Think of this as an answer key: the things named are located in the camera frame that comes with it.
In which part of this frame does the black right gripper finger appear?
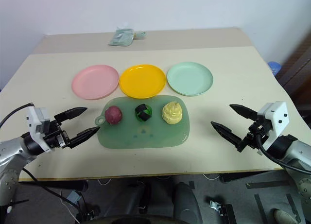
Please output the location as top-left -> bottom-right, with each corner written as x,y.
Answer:
229,103 -> 258,122
210,121 -> 248,153

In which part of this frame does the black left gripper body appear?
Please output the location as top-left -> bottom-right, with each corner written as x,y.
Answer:
42,120 -> 74,151

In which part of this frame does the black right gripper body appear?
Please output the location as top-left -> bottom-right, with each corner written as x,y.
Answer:
244,119 -> 271,151

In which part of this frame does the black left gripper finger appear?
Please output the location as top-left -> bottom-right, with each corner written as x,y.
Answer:
53,106 -> 88,127
68,126 -> 101,149

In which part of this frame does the dark red round object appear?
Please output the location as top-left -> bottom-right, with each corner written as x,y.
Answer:
104,105 -> 123,125

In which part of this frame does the pink plate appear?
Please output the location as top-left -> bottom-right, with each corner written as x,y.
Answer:
71,65 -> 120,100

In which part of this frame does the pale yellow swirl object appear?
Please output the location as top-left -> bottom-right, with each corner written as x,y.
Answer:
162,101 -> 183,125

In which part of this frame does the light green plate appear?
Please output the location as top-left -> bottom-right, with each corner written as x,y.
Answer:
166,61 -> 214,97

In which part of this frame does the green and black object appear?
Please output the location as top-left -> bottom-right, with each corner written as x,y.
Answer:
135,103 -> 153,123

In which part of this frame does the yellow plate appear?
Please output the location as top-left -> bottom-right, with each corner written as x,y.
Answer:
119,64 -> 167,99

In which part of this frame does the blue water bottle cap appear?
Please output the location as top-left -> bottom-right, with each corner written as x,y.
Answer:
267,61 -> 282,76

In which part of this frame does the translucent green cutting mat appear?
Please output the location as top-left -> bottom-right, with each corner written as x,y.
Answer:
94,95 -> 191,150

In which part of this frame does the brown wooden cabinet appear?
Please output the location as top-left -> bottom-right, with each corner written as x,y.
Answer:
276,31 -> 311,114

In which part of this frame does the grey rounded chair part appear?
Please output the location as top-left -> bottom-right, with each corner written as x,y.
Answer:
173,182 -> 203,224

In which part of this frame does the beige shoe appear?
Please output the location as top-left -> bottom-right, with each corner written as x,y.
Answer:
271,208 -> 301,224

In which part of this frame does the clear plastic bag pack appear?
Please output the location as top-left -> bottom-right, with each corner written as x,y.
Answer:
108,22 -> 135,47

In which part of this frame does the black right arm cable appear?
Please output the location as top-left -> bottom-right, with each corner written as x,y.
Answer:
255,130 -> 311,173

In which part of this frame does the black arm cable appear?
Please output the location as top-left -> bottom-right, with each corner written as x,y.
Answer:
255,130 -> 311,173
0,103 -> 34,127

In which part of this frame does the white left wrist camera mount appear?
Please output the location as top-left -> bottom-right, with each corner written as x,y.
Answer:
26,106 -> 53,153

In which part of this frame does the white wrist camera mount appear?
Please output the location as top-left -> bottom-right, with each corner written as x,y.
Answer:
256,101 -> 290,152
26,106 -> 53,153

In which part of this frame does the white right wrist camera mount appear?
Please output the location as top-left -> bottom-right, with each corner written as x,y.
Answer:
256,101 -> 290,152

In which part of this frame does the black table frame bar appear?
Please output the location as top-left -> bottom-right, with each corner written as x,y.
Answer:
18,180 -> 88,192
219,170 -> 285,184

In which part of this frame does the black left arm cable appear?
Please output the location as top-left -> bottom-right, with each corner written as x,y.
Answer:
0,103 -> 34,127

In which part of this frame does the black floor cable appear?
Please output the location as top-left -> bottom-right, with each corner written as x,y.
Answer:
22,167 -> 83,211

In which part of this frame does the metal floor bracket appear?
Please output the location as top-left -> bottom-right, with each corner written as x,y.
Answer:
208,200 -> 237,224

